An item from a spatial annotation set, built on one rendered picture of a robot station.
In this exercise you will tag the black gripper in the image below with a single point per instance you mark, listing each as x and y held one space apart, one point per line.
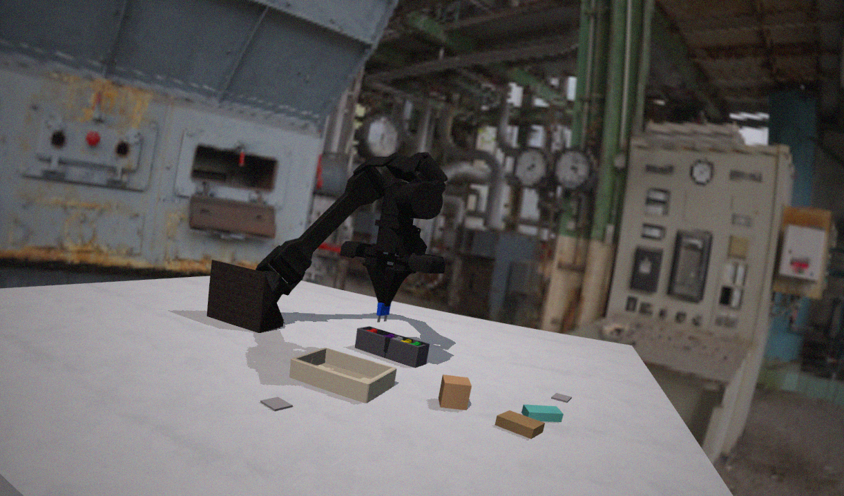
394 235

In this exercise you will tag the brown cube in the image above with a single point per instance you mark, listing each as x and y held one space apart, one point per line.
454 392

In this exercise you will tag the beige shallow tray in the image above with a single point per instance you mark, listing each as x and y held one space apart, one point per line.
343 374

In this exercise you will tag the brown rectangular block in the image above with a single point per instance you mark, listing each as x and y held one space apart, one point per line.
519 424

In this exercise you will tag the teal rectangular block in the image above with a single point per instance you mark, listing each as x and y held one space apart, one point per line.
543 413

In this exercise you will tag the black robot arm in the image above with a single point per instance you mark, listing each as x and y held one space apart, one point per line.
420 198

